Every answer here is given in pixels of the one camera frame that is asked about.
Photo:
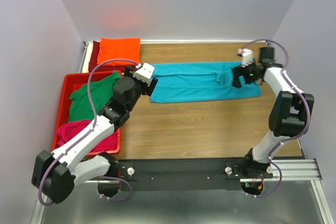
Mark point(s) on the folded dark red t shirt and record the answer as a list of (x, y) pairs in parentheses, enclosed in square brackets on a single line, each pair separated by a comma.
[(94, 61)]

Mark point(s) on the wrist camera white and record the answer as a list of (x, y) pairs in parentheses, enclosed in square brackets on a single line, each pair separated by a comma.
[(144, 72), (247, 57)]

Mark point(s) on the teal t shirt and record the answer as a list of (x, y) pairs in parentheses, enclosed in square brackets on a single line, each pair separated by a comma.
[(199, 81)]

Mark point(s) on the red plastic bin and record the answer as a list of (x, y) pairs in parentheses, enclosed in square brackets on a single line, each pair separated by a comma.
[(74, 104)]

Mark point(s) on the folded white t shirt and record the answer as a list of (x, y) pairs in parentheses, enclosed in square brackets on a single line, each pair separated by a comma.
[(87, 56)]

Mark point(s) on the magenta t shirt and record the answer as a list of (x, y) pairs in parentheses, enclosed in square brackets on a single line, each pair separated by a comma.
[(66, 132)]

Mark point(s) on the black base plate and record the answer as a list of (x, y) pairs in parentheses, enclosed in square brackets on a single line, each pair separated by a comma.
[(186, 174)]

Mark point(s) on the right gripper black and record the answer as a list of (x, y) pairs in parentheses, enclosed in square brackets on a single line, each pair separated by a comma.
[(238, 71)]

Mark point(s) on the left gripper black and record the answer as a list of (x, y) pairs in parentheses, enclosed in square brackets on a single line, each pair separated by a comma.
[(148, 91)]

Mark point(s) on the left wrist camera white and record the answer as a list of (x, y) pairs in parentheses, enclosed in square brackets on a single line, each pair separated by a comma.
[(144, 72)]

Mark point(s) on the folded orange t shirt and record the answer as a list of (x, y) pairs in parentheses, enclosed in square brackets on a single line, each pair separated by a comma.
[(124, 48)]

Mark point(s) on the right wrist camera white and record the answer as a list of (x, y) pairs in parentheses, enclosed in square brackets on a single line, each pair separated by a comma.
[(247, 57)]

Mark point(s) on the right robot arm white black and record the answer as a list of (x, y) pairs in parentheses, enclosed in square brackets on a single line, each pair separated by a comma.
[(289, 118)]

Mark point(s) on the aluminium frame rail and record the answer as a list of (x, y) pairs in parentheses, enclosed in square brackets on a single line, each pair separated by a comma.
[(294, 194)]

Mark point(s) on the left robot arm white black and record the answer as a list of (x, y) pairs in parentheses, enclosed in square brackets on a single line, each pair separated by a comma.
[(57, 173)]

